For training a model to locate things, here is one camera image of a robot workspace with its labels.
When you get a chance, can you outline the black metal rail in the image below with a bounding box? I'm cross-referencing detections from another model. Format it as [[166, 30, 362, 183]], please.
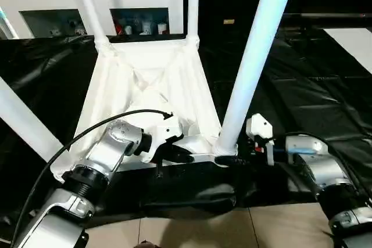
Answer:
[[285, 12, 372, 20]]

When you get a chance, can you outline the white flat board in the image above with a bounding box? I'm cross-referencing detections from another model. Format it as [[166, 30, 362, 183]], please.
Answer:
[[323, 27, 372, 58]]

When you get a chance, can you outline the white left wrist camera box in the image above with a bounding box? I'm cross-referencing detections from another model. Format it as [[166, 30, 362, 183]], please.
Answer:
[[141, 114, 186, 165]]

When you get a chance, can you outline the white plastic table top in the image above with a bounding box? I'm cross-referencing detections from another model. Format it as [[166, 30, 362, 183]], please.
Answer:
[[51, 35, 234, 182]]

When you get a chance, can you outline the light blue plastic pole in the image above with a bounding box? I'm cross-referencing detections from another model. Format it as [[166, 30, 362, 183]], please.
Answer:
[[0, 7, 19, 39]]

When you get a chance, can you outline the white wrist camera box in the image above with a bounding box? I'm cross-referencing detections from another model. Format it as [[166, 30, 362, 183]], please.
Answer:
[[245, 113, 276, 168], [141, 114, 186, 165]]

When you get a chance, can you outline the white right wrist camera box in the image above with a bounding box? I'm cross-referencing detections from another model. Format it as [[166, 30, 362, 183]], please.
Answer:
[[245, 113, 276, 168]]

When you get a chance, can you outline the white plastic table leg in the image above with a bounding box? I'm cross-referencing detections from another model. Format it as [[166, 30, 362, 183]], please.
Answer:
[[214, 0, 299, 158], [0, 77, 65, 165], [185, 0, 202, 46], [72, 0, 112, 52]]

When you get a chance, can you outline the black mat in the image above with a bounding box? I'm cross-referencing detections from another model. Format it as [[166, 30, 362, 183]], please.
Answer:
[[0, 24, 372, 231]]

